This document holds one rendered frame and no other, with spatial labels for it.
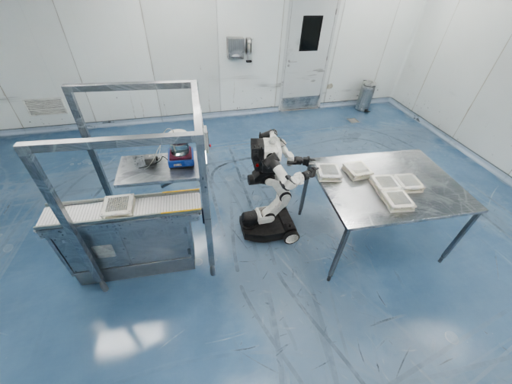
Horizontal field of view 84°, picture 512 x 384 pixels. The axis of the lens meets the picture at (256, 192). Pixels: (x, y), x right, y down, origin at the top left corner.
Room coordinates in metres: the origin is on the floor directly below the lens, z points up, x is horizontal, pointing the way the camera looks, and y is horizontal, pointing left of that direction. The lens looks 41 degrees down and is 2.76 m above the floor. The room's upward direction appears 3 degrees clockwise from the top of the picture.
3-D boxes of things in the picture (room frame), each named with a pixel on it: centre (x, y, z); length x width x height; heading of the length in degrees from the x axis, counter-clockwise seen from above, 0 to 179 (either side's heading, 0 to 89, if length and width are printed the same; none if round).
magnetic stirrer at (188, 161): (1.89, 0.62, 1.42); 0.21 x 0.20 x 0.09; 14
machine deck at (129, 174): (1.80, 0.79, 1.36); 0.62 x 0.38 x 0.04; 104
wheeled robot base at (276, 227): (2.40, -0.15, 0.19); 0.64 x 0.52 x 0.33; 107
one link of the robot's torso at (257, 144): (2.39, -0.07, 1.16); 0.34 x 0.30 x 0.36; 5
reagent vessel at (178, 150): (1.89, 0.62, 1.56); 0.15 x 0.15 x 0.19
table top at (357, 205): (2.40, -1.42, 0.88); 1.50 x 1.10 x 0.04; 104
